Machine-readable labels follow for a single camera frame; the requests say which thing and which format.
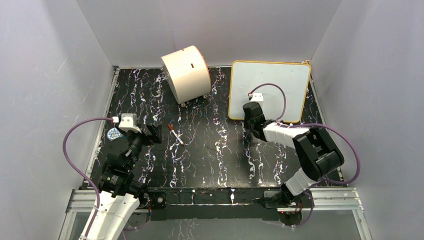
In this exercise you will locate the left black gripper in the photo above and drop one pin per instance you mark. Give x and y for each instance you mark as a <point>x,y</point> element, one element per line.
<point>154,138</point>

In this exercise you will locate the white whiteboard marker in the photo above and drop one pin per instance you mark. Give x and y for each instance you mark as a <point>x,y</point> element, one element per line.
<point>170,126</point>

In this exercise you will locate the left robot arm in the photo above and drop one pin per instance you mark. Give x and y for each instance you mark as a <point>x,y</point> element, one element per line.
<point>119,193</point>

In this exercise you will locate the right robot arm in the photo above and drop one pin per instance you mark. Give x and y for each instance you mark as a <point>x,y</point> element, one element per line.
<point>317,153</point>

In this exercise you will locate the blue white tape roll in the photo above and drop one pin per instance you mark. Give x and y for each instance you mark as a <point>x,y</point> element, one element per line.
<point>113,134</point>

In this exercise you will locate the beige cylindrical container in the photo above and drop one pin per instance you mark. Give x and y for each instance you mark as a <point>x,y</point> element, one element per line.
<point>187,74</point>

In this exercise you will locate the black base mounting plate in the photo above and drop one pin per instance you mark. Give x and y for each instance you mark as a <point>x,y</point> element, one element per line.
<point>292,214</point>

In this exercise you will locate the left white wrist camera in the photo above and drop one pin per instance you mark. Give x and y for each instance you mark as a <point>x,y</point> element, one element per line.
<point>128,122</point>

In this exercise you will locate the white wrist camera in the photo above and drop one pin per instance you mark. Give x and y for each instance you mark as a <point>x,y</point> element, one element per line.
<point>256,97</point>
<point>128,122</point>

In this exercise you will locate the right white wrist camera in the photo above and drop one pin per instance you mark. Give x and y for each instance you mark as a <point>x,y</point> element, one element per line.
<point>256,97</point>

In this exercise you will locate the aluminium frame rail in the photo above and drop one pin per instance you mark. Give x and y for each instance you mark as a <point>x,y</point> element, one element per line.
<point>325,198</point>

